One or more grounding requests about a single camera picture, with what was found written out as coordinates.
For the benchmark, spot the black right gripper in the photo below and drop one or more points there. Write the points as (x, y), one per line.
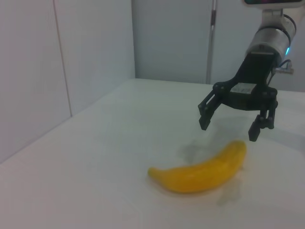
(257, 71)

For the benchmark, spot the yellow banana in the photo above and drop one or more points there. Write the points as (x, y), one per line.
(195, 179)

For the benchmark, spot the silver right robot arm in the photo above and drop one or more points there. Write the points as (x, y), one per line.
(269, 38)

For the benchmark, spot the grey metal pole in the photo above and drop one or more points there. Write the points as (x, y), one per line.
(210, 47)

